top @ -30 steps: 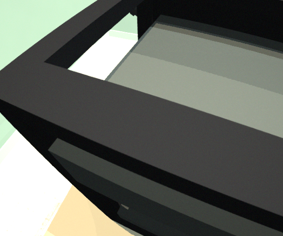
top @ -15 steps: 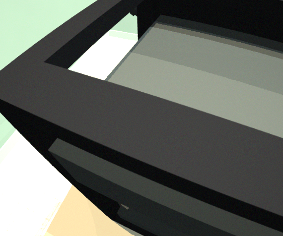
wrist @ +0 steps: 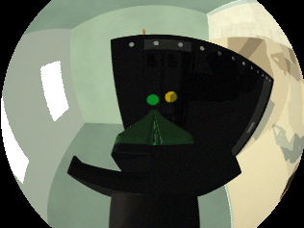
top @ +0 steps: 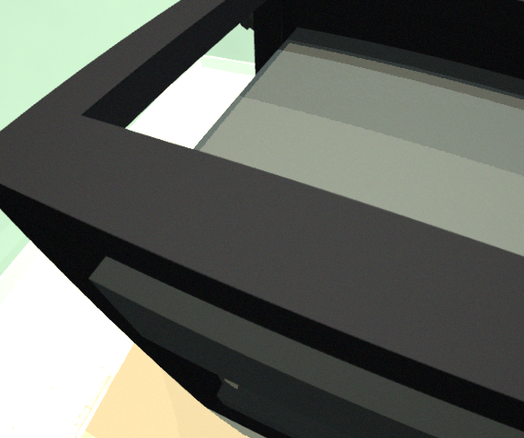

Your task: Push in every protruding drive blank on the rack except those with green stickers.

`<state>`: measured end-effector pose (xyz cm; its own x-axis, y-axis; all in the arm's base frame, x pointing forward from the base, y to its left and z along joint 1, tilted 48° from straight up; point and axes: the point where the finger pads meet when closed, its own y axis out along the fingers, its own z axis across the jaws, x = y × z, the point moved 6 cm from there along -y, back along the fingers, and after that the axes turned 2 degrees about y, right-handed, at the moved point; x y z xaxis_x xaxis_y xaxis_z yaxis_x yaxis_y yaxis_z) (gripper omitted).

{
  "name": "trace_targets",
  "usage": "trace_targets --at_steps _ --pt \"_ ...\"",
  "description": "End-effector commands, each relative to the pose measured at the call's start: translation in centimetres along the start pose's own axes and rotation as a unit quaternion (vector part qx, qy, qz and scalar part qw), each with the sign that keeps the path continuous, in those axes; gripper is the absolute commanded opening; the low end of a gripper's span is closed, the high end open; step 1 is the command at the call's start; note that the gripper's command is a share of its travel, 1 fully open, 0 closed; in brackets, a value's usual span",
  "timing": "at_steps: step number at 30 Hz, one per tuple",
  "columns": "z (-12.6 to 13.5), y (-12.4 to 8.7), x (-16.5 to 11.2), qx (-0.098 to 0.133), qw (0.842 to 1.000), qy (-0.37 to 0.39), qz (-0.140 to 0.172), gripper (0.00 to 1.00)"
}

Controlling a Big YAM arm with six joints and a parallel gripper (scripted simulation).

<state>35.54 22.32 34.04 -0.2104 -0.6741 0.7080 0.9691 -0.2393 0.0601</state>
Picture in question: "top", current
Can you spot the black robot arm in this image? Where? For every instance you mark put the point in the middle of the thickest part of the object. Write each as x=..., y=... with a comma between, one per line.
x=248, y=22

